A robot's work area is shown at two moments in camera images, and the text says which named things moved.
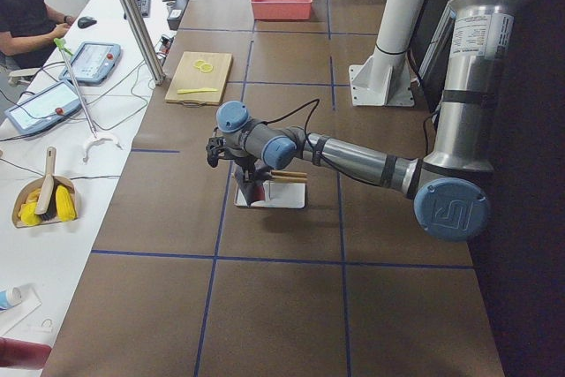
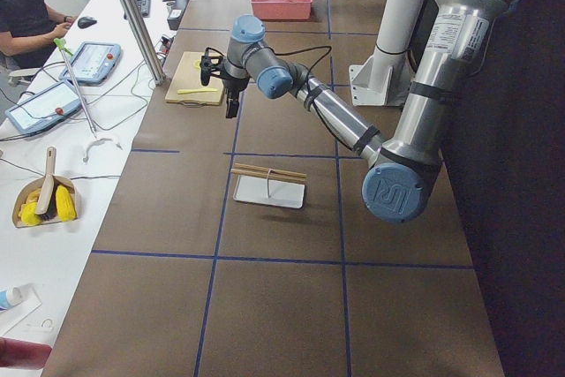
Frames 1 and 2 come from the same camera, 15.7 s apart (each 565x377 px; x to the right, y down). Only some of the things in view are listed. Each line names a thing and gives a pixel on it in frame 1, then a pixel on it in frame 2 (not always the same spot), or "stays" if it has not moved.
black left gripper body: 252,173 to 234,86
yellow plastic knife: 203,89 stays
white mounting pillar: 384,79 stays
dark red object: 18,353 stays
